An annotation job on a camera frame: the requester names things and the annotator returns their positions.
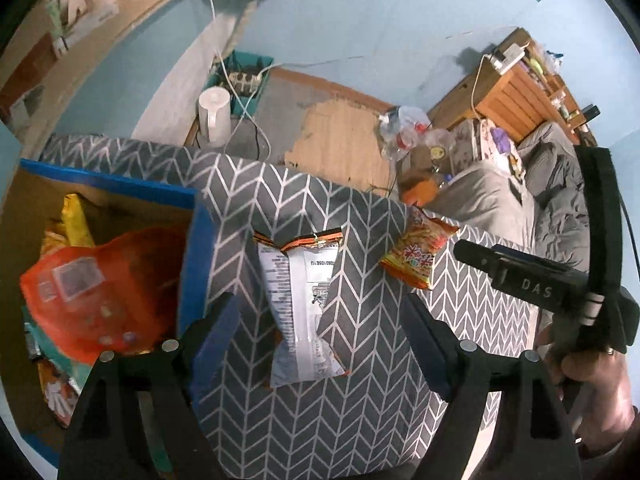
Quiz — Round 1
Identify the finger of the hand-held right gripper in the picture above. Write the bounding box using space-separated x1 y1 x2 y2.
453 238 506 286

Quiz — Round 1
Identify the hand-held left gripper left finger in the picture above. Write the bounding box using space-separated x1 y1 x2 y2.
57 291 243 480

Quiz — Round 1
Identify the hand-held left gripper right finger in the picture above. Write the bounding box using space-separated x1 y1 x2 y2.
402 292 583 480

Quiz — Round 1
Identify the small orange yellow snack packet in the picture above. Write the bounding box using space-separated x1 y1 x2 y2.
379 205 461 291

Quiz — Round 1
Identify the blue cardboard box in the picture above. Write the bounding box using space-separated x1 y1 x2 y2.
0 159 221 466

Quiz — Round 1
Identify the white orange-trim snack packet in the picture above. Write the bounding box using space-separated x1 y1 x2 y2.
252 227 351 390

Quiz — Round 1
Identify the large orange snack bag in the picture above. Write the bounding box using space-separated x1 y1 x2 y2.
20 225 188 366

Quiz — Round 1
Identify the teal snack packet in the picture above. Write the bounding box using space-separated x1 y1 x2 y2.
22 320 86 391

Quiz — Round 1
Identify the orange white-print snack bag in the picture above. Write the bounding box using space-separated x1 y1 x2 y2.
37 360 86 428

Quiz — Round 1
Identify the gold snack packet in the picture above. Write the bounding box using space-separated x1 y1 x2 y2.
40 230 68 261
60 192 96 248

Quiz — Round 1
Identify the person's right hand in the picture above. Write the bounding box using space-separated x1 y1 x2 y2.
536 320 640 457

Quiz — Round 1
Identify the grey bed sheet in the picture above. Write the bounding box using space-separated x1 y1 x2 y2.
425 165 541 256

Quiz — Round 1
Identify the orange brown bag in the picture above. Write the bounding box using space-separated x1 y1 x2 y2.
400 147 443 206

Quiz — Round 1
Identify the grey herringbone cloth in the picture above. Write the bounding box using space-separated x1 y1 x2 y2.
40 132 541 480

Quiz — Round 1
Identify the grey duvet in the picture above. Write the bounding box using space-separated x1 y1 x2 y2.
517 120 593 271

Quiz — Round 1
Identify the printed blanket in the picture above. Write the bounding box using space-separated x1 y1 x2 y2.
450 117 528 181

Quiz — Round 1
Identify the clear trash bag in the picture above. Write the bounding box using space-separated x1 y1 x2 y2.
377 105 453 161

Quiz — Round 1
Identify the wooden headboard shelf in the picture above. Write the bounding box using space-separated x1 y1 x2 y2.
427 27 601 148

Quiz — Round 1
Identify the white charger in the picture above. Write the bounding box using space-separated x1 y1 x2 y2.
487 42 526 71

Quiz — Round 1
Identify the white kettle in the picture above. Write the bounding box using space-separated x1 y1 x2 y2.
197 86 233 148

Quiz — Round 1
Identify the teal basket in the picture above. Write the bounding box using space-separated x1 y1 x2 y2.
207 50 275 116

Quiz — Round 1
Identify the power strip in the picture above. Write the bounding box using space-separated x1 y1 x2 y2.
227 71 266 95

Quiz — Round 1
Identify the wooden ledge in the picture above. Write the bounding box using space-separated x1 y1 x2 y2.
0 0 201 146

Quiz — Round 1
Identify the white charger cable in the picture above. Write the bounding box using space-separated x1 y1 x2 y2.
467 55 496 123

